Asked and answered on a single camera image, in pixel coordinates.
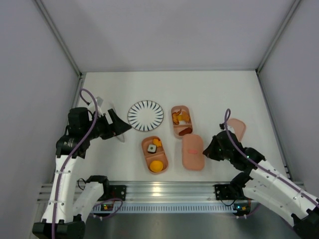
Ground metal serving tongs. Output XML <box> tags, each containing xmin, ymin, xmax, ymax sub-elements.
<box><xmin>107</xmin><ymin>101</ymin><xmax>126</xmax><ymax>143</ymax></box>

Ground orange round dumpling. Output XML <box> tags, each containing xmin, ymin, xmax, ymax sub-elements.
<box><xmin>150</xmin><ymin>160</ymin><xmax>164</xmax><ymax>173</ymax></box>

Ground orange fried shrimp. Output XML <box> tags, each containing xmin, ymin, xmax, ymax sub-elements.
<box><xmin>172</xmin><ymin>109</ymin><xmax>182</xmax><ymax>125</ymax></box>

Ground blue striped white plate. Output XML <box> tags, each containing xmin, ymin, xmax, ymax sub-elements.
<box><xmin>127</xmin><ymin>100</ymin><xmax>164</xmax><ymax>132</ymax></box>

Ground left aluminium frame post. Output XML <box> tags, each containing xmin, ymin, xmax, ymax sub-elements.
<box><xmin>33</xmin><ymin>0</ymin><xmax>83</xmax><ymax>78</ymax></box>

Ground brown meat slice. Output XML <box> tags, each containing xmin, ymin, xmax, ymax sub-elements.
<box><xmin>178</xmin><ymin>127</ymin><xmax>192</xmax><ymax>136</ymax></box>

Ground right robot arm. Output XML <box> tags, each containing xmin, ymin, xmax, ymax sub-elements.
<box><xmin>203</xmin><ymin>130</ymin><xmax>319</xmax><ymax>239</ymax></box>

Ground aluminium mounting rail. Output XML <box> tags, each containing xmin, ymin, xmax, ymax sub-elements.
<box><xmin>37</xmin><ymin>181</ymin><xmax>305</xmax><ymax>203</ymax></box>

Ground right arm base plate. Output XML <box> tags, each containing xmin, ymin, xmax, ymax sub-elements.
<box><xmin>214</xmin><ymin>184</ymin><xmax>240</xmax><ymax>201</ymax></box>

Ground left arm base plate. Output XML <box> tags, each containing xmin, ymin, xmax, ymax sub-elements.
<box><xmin>99</xmin><ymin>185</ymin><xmax>127</xmax><ymax>201</ymax></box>

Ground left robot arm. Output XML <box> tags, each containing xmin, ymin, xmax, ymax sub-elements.
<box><xmin>32</xmin><ymin>107</ymin><xmax>132</xmax><ymax>239</ymax></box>

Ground light pink lid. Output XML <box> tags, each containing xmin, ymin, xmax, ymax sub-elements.
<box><xmin>227</xmin><ymin>118</ymin><xmax>246</xmax><ymax>142</ymax></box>

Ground sushi roll piece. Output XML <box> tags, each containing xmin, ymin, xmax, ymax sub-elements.
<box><xmin>147</xmin><ymin>144</ymin><xmax>157</xmax><ymax>154</ymax></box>

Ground orange fish shaped food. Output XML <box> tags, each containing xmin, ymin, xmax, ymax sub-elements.
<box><xmin>153</xmin><ymin>138</ymin><xmax>162</xmax><ymax>147</ymax></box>

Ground pink lunch box lid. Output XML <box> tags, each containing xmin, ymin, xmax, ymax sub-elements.
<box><xmin>182</xmin><ymin>134</ymin><xmax>205</xmax><ymax>171</ymax></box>

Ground pink divided lunch box tray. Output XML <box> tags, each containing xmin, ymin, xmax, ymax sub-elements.
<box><xmin>171</xmin><ymin>105</ymin><xmax>193</xmax><ymax>139</ymax></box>

